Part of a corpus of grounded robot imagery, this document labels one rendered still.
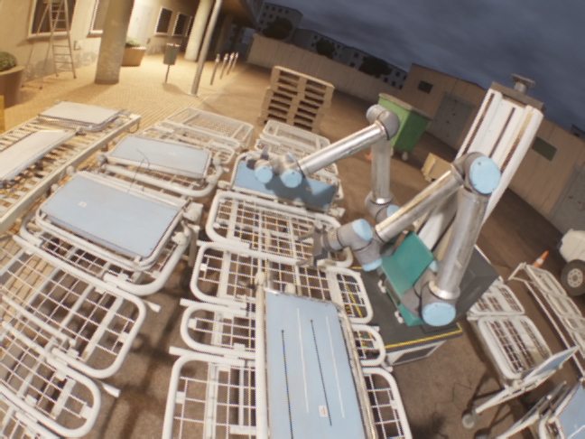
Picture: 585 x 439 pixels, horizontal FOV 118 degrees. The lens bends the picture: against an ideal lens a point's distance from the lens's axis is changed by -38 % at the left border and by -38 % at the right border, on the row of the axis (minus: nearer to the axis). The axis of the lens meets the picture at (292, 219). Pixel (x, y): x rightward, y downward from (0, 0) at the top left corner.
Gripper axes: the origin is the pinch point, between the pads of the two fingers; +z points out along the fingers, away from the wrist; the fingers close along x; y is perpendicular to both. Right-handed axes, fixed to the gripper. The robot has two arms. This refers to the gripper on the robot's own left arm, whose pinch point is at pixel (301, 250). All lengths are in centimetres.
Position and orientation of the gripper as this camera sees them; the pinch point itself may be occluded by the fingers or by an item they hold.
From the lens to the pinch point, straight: 130.9
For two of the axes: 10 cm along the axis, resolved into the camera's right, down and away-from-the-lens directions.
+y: -6.6, -4.7, -5.9
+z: -7.5, 3.1, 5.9
